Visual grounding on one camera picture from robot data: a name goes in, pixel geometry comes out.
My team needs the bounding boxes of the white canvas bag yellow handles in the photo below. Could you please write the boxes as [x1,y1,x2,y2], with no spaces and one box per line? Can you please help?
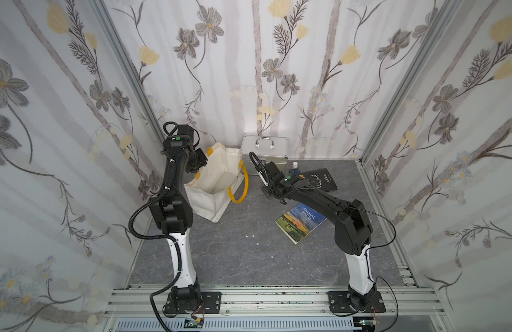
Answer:
[184,142,249,224]

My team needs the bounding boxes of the green blue Animal Farm book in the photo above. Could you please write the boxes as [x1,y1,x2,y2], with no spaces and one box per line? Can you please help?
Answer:
[275,203,326,244]

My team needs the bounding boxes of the black book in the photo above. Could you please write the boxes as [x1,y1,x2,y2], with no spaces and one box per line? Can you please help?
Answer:
[302,168,338,192]

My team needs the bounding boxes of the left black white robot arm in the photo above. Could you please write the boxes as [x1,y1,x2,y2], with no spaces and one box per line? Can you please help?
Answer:
[149,121,207,315]

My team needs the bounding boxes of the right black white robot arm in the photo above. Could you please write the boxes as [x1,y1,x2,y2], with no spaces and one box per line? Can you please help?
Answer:
[254,161,377,311]

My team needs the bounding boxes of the small white bottle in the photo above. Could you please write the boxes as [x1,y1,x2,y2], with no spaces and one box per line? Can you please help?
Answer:
[290,161,300,174]

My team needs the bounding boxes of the silver aluminium first aid case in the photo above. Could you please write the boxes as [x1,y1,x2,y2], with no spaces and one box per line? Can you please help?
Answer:
[241,136,289,176]

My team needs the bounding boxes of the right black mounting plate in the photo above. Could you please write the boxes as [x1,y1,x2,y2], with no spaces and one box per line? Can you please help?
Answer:
[327,290,386,314]

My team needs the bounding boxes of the black mounting plate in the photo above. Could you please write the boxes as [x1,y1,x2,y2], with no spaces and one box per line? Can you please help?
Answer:
[163,292,222,318]
[327,290,386,314]

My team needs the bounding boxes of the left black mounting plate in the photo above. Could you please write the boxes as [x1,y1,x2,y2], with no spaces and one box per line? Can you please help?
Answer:
[163,292,222,318]

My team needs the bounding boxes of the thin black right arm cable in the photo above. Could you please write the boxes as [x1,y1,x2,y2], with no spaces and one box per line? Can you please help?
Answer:
[359,207,400,332]

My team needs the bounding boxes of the black corrugated cable conduit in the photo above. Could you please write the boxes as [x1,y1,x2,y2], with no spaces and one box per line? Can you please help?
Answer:
[128,188,186,332]

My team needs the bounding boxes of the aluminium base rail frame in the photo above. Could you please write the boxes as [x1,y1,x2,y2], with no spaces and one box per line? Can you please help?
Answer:
[101,284,448,332]

